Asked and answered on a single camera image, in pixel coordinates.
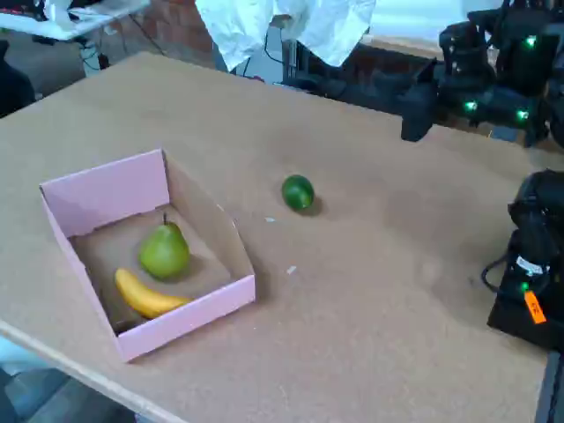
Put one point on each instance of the green toy pear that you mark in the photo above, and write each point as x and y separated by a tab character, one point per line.
164	255

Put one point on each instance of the pink cardboard box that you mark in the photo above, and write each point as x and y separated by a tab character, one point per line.
101	194

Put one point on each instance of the round green toy fruit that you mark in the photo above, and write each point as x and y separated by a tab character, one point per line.
297	192

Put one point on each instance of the white hanging cloth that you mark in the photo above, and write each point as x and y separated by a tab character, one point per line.
247	26

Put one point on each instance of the small white tape scrap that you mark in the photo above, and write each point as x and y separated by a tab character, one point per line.
291	269

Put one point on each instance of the orange label tag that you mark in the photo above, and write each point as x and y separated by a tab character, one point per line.
535	308

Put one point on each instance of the yellow toy banana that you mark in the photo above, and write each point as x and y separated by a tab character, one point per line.
141	295

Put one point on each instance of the white side table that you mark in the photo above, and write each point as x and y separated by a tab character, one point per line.
66	22

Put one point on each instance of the black chair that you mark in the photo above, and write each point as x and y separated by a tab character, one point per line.
13	83

